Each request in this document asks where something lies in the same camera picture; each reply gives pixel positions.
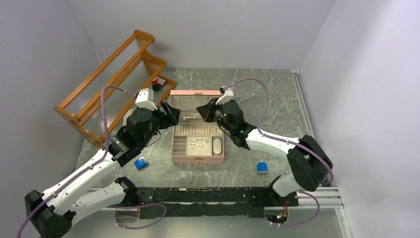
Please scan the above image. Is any white oval pad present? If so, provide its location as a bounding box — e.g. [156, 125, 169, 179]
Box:
[212, 138, 222, 156]

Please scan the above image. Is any pink jewelry box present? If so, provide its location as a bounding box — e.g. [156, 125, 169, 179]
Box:
[170, 90, 225, 164]

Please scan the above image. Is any silver pearl bangle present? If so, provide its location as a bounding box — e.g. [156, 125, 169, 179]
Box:
[180, 112, 200, 120]

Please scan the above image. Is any blue right scraper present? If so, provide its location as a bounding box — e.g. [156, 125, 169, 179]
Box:
[257, 162, 268, 175]

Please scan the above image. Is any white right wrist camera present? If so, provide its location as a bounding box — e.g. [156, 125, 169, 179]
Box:
[216, 86, 234, 105]

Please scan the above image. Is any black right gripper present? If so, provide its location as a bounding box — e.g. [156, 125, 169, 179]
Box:
[197, 97, 233, 133]

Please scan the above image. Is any red black stamp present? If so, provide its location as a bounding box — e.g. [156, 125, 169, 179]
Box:
[152, 78, 161, 92]

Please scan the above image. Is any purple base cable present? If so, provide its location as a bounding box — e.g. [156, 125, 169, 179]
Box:
[111, 203, 168, 230]

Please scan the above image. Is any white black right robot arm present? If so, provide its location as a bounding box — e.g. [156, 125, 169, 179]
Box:
[196, 98, 333, 205]

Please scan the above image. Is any blue left scraper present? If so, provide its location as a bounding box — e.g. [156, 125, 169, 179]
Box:
[134, 156, 149, 171]

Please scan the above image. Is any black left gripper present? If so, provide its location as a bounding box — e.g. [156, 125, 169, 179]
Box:
[140, 99, 180, 147]

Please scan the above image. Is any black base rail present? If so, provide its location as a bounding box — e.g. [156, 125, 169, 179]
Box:
[129, 187, 299, 219]

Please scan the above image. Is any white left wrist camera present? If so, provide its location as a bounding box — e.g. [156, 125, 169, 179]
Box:
[135, 88, 157, 111]

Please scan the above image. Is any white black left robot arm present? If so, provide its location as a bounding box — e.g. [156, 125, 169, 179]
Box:
[24, 101, 181, 238]

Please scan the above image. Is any orange wooden rack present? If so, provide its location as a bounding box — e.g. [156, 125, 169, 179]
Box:
[55, 30, 176, 148]

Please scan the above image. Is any red white small box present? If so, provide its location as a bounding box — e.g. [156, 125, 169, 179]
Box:
[156, 77, 167, 87]

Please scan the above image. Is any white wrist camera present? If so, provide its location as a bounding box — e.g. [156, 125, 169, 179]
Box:
[216, 86, 234, 105]
[135, 88, 157, 111]

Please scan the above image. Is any blue scraper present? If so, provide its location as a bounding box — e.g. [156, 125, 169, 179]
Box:
[257, 162, 268, 175]
[134, 156, 149, 171]

